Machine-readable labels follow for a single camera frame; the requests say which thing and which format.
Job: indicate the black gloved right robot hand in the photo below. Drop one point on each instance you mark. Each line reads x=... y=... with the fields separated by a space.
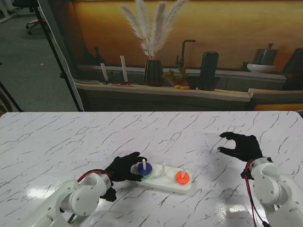
x=248 y=147

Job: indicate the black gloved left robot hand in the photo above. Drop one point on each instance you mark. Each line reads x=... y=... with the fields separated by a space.
x=120 y=169

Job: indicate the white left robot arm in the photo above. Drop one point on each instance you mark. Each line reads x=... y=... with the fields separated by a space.
x=78 y=198

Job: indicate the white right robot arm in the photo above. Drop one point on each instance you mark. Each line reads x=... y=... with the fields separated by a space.
x=267 y=184

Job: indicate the white three-rod Hanoi tower base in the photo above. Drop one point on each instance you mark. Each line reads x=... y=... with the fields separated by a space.
x=165 y=183

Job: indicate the printed kitchen scene backdrop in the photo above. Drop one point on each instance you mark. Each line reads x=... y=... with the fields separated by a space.
x=213 y=23

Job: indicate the black office chair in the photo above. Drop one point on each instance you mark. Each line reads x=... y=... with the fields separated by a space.
x=22 y=4

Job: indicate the white desk leg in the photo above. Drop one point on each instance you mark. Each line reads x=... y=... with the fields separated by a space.
x=6 y=9

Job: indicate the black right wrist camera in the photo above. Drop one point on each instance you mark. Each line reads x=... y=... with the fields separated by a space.
x=243 y=175

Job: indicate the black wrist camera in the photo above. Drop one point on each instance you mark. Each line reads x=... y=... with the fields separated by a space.
x=243 y=175
x=110 y=195

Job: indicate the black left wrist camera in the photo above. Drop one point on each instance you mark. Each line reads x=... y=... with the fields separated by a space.
x=110 y=195

